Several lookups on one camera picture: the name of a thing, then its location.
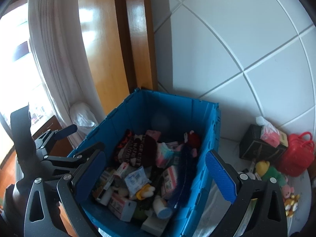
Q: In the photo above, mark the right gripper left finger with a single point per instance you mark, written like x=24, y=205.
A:
x=42, y=212

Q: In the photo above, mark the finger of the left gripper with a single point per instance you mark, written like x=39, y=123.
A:
x=49, y=138
x=55, y=165

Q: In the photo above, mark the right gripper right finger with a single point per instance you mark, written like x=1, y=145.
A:
x=268, y=217

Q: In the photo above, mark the green medicine box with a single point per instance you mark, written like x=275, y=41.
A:
x=103, y=184

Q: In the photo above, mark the white duck plush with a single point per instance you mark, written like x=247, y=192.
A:
x=146, y=191

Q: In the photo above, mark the white medicine bottle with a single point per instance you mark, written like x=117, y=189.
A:
x=161, y=209

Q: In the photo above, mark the brown bear plush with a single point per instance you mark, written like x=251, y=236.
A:
x=291, y=205

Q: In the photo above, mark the pink pig plush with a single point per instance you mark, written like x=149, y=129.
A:
x=287, y=191

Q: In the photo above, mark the clear plastic bag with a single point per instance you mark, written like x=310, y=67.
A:
x=82, y=116

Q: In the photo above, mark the green yellow plush toy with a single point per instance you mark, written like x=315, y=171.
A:
x=265, y=171

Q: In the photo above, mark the pink white box front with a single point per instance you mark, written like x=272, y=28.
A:
x=121, y=207

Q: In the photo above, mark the red bear suitcase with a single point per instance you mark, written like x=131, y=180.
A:
x=298, y=156

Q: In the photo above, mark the blue white sachet pack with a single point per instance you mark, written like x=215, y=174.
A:
x=136, y=180

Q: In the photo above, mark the black gift bag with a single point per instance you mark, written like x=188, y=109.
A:
x=252, y=147

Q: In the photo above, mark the black printed cushion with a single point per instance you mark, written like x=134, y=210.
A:
x=136, y=150

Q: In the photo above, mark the small olive box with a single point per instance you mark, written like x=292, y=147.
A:
x=283, y=139

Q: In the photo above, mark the pink tissue pack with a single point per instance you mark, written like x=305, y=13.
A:
x=268, y=133

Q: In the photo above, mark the white small box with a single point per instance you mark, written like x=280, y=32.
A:
x=154, y=225

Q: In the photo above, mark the white curtain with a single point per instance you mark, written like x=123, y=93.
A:
x=58, y=49

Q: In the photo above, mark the pink white medicine box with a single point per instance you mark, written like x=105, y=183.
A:
x=169, y=182

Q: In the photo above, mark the blue plastic storage crate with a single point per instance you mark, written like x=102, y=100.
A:
x=171, y=115

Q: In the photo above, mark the red pink plush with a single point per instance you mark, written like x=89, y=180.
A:
x=192, y=139

